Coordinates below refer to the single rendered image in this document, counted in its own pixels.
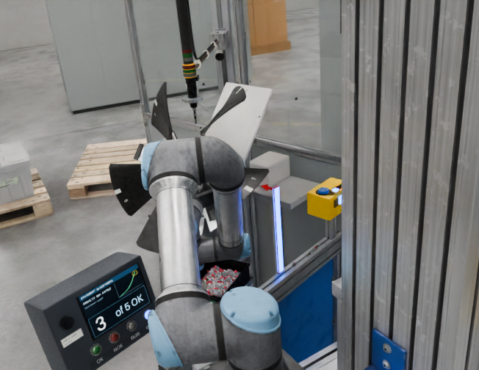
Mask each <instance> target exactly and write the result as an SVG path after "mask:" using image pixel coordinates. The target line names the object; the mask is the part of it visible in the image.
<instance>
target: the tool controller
mask: <svg viewBox="0 0 479 370"><path fill-rule="evenodd" d="M155 300H156V297H155V295H154V292H153V289H152V287H151V283H150V281H149V279H148V275H147V272H146V270H145V267H144V264H143V260H142V258H141V256H140V255H136V254H131V253H122V252H116V253H113V254H111V255H109V256H108V257H106V258H104V259H102V260H100V261H99V262H97V263H95V264H93V265H91V266H89V267H88V268H86V269H83V270H82V271H81V272H78V273H76V274H75V275H73V276H71V277H69V278H67V279H66V280H64V281H62V282H60V283H58V284H57V285H55V286H52V287H51V288H49V289H47V290H45V291H43V292H42V293H40V294H38V295H36V296H34V297H33V298H31V299H29V300H27V301H26V302H24V306H25V309H26V311H27V313H28V315H29V318H30V320H31V323H32V325H33V328H34V329H35V332H36V334H37V337H38V339H39V342H40V344H41V346H42V348H43V351H44V353H45V355H46V358H47V360H48V363H49V365H50V367H51V370H96V369H98V368H99V367H101V366H102V365H104V364H105V363H106V362H108V361H109V360H111V359H112V358H114V357H115V356H116V355H118V354H119V353H121V352H122V351H123V350H125V349H126V348H128V347H130V346H131V345H132V344H133V343H135V342H136V341H138V340H139V339H141V338H142V337H143V336H145V335H146V334H148V333H149V328H148V320H145V319H144V318H143V314H144V312H145V310H147V309H151V310H155ZM105 308H107V311H108V314H109V317H110V319H111V322H112V325H113V327H112V328H111V329H109V330H108V331H106V332H105V333H103V334H102V335H100V336H99V337H97V338H95V337H94V335H93V332H92V330H91V328H90V325H89V322H88V319H89V318H90V317H92V316H94V315H96V314H97V313H99V312H100V311H102V310H103V309H105ZM130 320H135V321H136V323H137V327H136V329H135V330H134V331H128V330H127V328H126V326H127V323H128V322H129V321H130ZM114 331H116V332H118V333H119V335H120V338H119V340H118V342H116V343H114V344H113V343H111V342H110V341H109V335H110V334H111V333H112V332H114ZM94 344H100V345H101V353H100V354H99V355H96V356H94V355H91V353H90V348H91V346H92V345H94Z"/></svg>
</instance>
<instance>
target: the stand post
mask: <svg viewBox="0 0 479 370"><path fill-rule="evenodd" d="M245 167H248V168H250V161H249V154H248V157H247V159H246V161H245ZM242 224H243V227H244V229H245V231H243V233H247V234H248V235H249V238H250V243H251V255H250V256H249V257H247V261H248V263H250V266H249V275H250V276H252V277H254V282H252V284H251V285H250V287H255V288H258V287H259V270H258V261H257V251H256V234H255V225H254V215H253V198H252V193H250V194H249V196H247V197H246V198H245V199H244V200H243V201H242Z"/></svg>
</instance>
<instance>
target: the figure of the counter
mask: <svg viewBox="0 0 479 370"><path fill-rule="evenodd" d="M88 322H89V325H90V328H91V330H92V332H93V335H94V337H95V338H97V337H99V336H100V335H102V334H103V333H105V332H106V331H108V330H109V329H111V328H112V327H113V325H112V322H111V319H110V317H109V314H108V311H107V308H105V309H103V310H102V311H100V312H99V313H97V314H96V315H94V316H92V317H90V318H89V319H88Z"/></svg>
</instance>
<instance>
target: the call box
mask: <svg viewBox="0 0 479 370"><path fill-rule="evenodd" d="M341 183H342V180H339V179H336V178H329V179H328V180H326V181H324V182H323V183H321V184H320V185H318V186H316V187H315V188H313V189H312V190H310V191H309V192H307V209H308V214H310V215H313V216H316V217H319V218H322V219H324V220H329V221H330V220H332V219H333V218H334V217H336V216H337V215H338V214H340V213H342V204H339V196H341V195H342V189H339V191H337V192H335V194H334V195H328V194H324V195H323V194H319V193H318V189H319V188H321V187H325V188H328V189H329V192H334V191H332V189H334V188H336V187H337V186H339V185H340V184H341ZM337 198H338V206H337V207H336V208H334V200H335V199H337Z"/></svg>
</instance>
